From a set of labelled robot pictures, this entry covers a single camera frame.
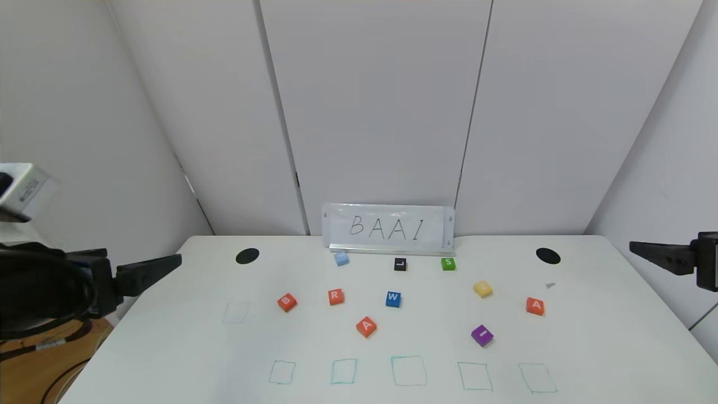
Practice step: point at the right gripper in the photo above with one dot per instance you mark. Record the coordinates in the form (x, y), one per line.
(708, 261)

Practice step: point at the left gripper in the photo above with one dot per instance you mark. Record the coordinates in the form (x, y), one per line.
(101, 282)

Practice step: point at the orange block letter A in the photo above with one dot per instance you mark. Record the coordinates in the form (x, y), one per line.
(535, 306)
(366, 326)

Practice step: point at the orange block letter B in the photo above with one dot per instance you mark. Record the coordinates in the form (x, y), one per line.
(286, 302)

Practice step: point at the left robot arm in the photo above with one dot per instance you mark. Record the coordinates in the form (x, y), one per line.
(33, 292)

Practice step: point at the white BAAI sign card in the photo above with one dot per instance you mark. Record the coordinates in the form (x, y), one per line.
(387, 227)

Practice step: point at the yellow letter block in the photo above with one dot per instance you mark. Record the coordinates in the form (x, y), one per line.
(483, 289)

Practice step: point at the orange block letter R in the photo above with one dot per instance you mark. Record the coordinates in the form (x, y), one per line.
(336, 296)

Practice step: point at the light blue letter block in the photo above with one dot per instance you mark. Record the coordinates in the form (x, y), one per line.
(341, 258)

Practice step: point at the purple block letter I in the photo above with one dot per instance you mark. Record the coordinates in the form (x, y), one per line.
(482, 335)

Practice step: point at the green block letter S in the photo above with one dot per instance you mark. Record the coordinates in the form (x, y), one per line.
(448, 264)

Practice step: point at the metal-framed whiteboard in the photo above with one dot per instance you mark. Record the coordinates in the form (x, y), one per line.
(392, 249)

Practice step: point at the blue block letter W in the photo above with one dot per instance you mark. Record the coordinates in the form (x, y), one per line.
(393, 299)

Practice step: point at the black block letter L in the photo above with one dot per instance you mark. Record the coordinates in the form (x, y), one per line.
(400, 264)

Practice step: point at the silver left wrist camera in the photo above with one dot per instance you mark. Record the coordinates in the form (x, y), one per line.
(28, 191)

